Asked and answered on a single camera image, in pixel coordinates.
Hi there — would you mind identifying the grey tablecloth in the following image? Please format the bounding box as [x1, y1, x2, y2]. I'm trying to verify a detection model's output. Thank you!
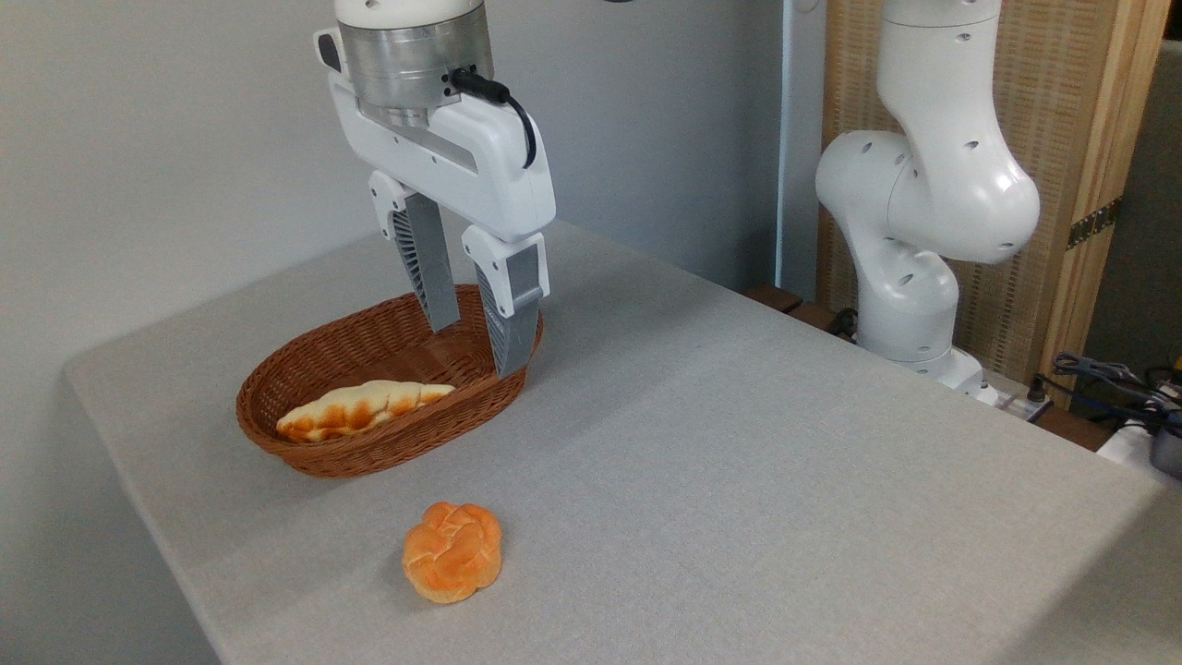
[63, 220, 1182, 665]

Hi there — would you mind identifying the black thin cable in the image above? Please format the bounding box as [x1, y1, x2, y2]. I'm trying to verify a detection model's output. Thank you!
[1039, 374, 1182, 433]

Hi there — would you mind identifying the long toasted bread loaf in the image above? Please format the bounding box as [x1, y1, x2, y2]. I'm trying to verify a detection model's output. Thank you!
[276, 380, 456, 444]

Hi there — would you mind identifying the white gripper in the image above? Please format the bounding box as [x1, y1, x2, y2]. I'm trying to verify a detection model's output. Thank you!
[328, 74, 557, 380]

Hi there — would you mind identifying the wooden woven folding screen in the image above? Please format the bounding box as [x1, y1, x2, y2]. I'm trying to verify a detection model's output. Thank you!
[817, 0, 1174, 407]

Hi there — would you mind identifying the white vertical pipe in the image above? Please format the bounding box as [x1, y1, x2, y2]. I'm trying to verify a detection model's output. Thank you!
[778, 0, 798, 295]

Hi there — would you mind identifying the brown wicker basket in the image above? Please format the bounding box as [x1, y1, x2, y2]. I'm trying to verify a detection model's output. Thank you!
[235, 284, 544, 479]

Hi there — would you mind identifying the round braided orange bread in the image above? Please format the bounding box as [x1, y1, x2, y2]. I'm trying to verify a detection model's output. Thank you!
[402, 502, 504, 605]

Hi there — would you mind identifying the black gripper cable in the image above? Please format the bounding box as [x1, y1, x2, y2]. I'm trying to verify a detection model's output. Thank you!
[450, 67, 538, 170]

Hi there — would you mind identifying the grey-blue coiled cable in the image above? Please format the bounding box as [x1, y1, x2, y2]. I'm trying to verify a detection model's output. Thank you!
[1053, 352, 1160, 391]

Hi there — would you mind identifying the black screen hinge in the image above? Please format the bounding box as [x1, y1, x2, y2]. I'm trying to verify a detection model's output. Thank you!
[1066, 196, 1124, 251]

